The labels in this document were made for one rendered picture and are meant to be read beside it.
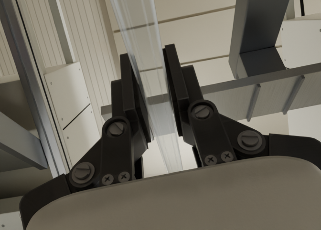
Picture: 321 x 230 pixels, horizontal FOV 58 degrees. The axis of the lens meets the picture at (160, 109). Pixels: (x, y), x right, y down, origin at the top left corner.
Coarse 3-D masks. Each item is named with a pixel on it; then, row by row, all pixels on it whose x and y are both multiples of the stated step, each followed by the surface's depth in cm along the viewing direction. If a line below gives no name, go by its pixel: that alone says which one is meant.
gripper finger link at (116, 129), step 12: (108, 120) 12; (120, 120) 12; (108, 132) 12; (120, 132) 12; (132, 132) 12; (108, 144) 11; (120, 144) 11; (132, 144) 12; (108, 156) 11; (120, 156) 11; (132, 156) 11; (108, 168) 11; (120, 168) 11; (132, 168) 11; (108, 180) 10; (120, 180) 10
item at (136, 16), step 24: (120, 0) 9; (144, 0) 9; (120, 24) 10; (144, 24) 10; (144, 48) 11; (144, 72) 12; (144, 96) 14; (168, 96) 14; (168, 120) 17; (168, 144) 19; (168, 168) 24
